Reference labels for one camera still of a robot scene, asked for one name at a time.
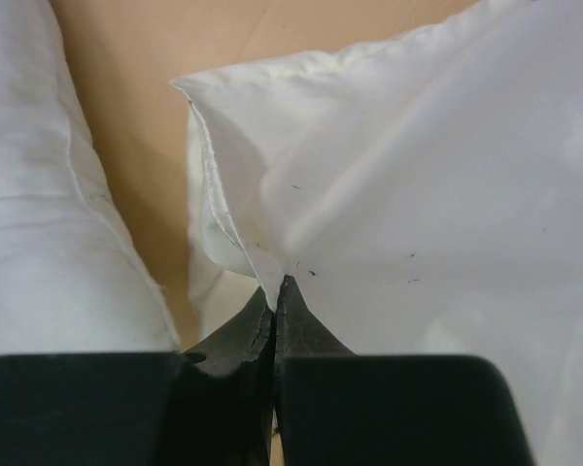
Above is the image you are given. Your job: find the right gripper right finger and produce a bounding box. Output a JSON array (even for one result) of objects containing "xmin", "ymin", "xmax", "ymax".
[{"xmin": 275, "ymin": 277, "xmax": 534, "ymax": 465}]

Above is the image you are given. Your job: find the cream pillowcase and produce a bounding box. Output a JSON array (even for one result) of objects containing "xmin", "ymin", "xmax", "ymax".
[{"xmin": 173, "ymin": 1, "xmax": 583, "ymax": 465}]

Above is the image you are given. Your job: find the white pillow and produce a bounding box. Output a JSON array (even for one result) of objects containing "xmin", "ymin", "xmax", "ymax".
[{"xmin": 0, "ymin": 1, "xmax": 180, "ymax": 355}]

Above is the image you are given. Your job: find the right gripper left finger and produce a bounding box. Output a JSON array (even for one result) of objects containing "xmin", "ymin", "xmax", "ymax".
[{"xmin": 0, "ymin": 292, "xmax": 276, "ymax": 465}]

